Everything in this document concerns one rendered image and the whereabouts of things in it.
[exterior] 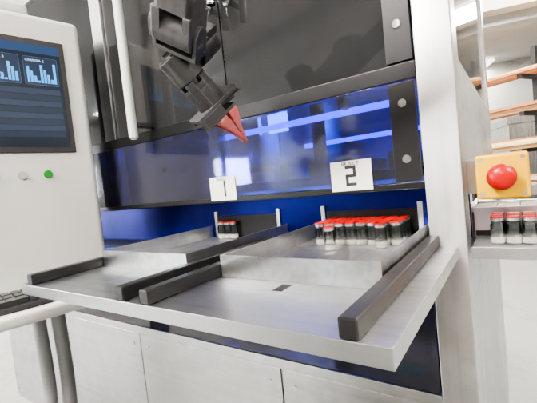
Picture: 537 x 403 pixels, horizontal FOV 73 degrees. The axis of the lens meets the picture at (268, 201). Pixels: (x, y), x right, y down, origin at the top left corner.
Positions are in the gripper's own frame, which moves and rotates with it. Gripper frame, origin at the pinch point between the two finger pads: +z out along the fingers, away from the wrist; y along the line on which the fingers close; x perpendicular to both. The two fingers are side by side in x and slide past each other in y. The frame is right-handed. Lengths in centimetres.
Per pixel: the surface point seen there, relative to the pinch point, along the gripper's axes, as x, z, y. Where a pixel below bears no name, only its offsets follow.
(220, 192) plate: -18.3, 11.5, 9.0
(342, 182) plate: 9.9, 18.1, -6.9
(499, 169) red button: 34.4, 21.1, -17.9
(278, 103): -5.4, 2.2, -12.6
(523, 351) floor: -21, 199, -44
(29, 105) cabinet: -52, -32, 25
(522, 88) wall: -448, 553, -696
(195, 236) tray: -26.2, 18.2, 21.7
